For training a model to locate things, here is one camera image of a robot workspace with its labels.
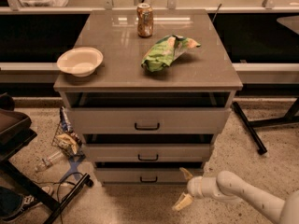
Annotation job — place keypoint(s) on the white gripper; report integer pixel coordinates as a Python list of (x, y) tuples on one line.
[(194, 187)]

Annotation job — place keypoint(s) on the grey drawer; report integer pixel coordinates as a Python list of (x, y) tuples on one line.
[(140, 176), (148, 120), (120, 153)]

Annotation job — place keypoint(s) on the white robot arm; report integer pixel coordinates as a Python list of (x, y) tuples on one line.
[(228, 187)]

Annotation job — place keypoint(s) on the grey drawer cabinet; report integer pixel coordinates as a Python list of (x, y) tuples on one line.
[(200, 78)]

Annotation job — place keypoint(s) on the green chip bag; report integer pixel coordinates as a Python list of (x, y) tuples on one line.
[(166, 50)]

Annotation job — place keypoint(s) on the clear plastic bottle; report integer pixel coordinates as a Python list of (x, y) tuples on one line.
[(49, 161)]

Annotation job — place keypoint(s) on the white bowl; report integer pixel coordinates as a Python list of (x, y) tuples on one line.
[(80, 62)]

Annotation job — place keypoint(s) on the orange soda can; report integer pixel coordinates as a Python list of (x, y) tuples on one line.
[(145, 20)]

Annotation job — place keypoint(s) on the sneaker shoe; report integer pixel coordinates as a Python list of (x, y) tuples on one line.
[(13, 204)]

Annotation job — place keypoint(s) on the black table leg frame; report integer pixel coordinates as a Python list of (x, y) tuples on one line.
[(290, 117)]

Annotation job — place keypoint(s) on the wire basket with snacks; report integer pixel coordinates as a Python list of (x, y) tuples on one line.
[(65, 138)]

